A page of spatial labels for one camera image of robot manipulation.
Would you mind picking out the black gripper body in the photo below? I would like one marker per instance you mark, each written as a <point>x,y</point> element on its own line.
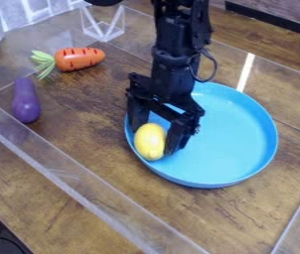
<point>168,88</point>

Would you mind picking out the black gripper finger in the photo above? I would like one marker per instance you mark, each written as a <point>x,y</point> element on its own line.
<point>183,129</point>
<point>138,112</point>

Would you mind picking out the yellow toy lemon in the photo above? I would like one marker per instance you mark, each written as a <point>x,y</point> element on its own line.
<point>149,141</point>

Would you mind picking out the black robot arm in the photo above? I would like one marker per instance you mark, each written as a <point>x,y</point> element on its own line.
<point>184,27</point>

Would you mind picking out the blue round tray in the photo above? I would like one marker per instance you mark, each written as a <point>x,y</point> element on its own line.
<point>235,145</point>

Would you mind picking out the orange toy carrot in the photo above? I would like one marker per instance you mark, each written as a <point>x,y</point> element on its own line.
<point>67,59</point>

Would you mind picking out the purple toy eggplant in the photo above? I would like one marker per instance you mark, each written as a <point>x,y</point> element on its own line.
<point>26,103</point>

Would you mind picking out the grey patterned curtain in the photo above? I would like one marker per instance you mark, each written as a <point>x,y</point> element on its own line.
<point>21,13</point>

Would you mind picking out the clear acrylic corner bracket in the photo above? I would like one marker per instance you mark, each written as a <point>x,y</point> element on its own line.
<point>98,29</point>

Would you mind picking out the clear acrylic enclosure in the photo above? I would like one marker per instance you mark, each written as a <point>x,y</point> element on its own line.
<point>78,196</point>

